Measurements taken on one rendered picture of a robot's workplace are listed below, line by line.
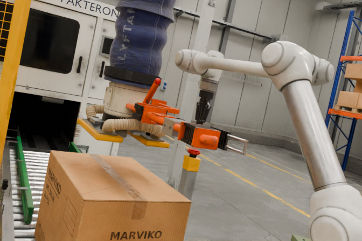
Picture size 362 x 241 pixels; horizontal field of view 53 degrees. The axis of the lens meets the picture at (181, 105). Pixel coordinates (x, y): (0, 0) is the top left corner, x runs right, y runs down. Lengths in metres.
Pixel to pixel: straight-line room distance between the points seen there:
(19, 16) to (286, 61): 1.17
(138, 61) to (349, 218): 0.86
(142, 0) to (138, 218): 0.78
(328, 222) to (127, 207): 0.61
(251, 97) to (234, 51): 1.64
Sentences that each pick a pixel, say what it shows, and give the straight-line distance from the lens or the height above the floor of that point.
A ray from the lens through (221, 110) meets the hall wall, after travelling 11.56.
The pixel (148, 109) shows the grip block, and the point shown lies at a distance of 1.20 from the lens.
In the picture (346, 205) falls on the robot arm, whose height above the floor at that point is 1.12.
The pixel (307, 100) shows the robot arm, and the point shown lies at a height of 1.39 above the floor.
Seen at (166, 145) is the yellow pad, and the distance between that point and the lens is 1.39.
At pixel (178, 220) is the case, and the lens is 1.36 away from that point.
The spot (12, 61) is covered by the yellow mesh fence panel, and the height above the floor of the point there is 1.31.
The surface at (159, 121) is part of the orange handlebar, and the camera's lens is 1.10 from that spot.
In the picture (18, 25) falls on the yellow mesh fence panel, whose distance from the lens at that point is 1.80.
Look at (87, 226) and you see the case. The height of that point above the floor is 0.86.
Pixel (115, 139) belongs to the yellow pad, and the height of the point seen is 1.12.
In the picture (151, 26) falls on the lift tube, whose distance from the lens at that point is 1.39.
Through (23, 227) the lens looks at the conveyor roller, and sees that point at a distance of 1.98.
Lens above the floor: 1.35
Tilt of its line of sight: 3 degrees down
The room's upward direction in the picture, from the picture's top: 12 degrees clockwise
